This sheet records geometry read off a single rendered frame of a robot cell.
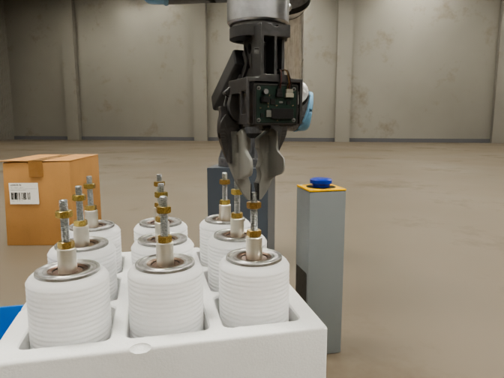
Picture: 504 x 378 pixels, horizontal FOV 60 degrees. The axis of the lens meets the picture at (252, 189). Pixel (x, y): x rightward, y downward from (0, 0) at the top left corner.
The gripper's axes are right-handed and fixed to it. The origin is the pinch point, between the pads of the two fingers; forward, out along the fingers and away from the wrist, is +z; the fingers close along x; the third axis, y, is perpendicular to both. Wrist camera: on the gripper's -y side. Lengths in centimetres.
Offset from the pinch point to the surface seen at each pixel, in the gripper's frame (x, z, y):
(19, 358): -28.4, 16.5, 3.4
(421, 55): 634, -141, -666
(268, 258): 1.5, 9.1, 2.1
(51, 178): -30, 11, -111
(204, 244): -0.9, 13.1, -21.1
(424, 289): 61, 34, -31
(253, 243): -0.5, 7.0, 1.6
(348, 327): 30, 34, -20
